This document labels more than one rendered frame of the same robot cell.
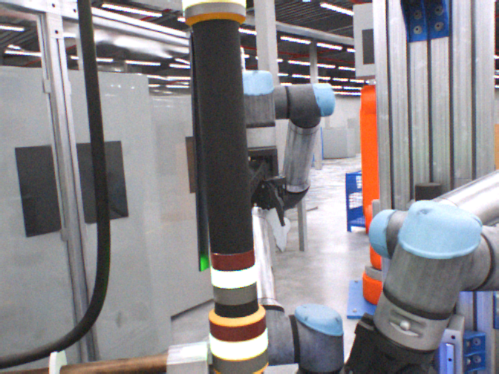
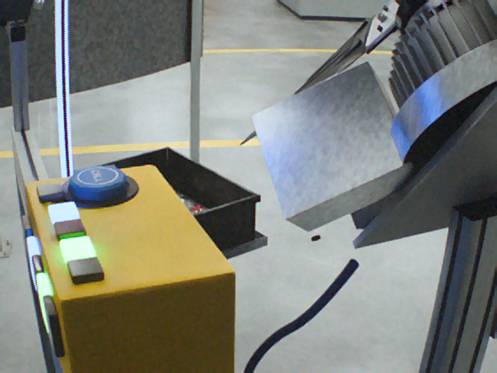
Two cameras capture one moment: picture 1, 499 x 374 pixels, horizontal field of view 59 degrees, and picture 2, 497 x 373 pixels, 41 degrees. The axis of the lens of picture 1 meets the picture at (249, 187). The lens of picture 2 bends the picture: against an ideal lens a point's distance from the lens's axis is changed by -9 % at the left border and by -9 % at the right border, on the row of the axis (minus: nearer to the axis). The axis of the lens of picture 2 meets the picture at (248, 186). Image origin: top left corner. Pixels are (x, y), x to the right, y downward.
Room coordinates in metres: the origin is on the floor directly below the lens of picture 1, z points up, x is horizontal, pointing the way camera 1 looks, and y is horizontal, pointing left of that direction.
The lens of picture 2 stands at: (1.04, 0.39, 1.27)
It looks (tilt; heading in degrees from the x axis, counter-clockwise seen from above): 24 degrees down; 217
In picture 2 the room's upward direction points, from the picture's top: 2 degrees clockwise
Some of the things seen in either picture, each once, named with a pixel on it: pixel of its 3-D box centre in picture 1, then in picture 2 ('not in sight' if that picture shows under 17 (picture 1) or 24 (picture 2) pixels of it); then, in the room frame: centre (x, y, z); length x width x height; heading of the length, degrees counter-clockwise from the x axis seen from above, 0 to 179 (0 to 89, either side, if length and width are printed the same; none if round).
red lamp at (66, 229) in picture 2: not in sight; (69, 230); (0.81, 0.09, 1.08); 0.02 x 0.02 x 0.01; 61
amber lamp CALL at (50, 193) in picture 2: not in sight; (50, 193); (0.79, 0.04, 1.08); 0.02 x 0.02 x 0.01; 61
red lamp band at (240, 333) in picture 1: (237, 321); not in sight; (0.32, 0.02, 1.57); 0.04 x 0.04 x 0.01
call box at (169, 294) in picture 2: not in sight; (118, 289); (0.78, 0.10, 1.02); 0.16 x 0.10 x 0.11; 61
